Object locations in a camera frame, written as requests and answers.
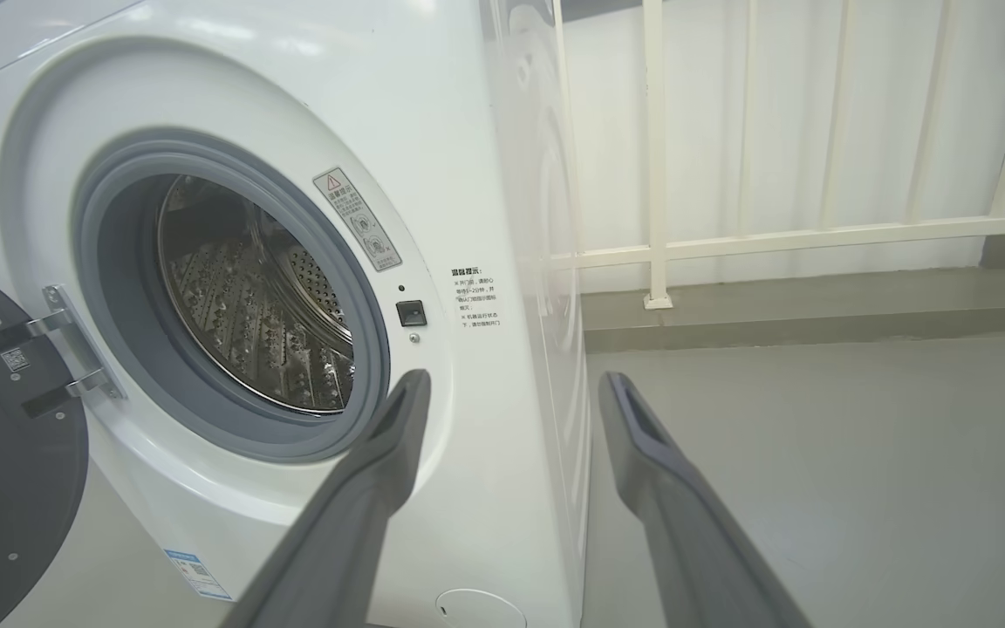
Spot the white metal railing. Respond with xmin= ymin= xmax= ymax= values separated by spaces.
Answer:
xmin=550 ymin=0 xmax=1005 ymax=311

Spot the blue energy label sticker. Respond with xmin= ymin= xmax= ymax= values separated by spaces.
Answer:
xmin=163 ymin=549 xmax=234 ymax=602

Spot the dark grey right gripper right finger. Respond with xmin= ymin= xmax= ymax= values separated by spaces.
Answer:
xmin=598 ymin=372 xmax=814 ymax=628

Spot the silver metal door hinge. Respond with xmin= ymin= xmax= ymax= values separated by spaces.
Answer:
xmin=25 ymin=283 xmax=126 ymax=403

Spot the grey warning sticker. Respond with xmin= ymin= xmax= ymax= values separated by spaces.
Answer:
xmin=312 ymin=167 xmax=404 ymax=273

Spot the round white filter cover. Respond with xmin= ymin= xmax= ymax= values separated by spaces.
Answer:
xmin=435 ymin=589 xmax=528 ymax=628

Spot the white front-load washing machine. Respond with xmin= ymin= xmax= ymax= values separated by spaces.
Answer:
xmin=0 ymin=0 xmax=593 ymax=628

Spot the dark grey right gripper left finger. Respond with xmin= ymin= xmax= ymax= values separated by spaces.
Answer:
xmin=222 ymin=368 xmax=432 ymax=628

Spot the dark round glass washer door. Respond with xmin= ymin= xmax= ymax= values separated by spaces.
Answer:
xmin=0 ymin=255 xmax=91 ymax=628

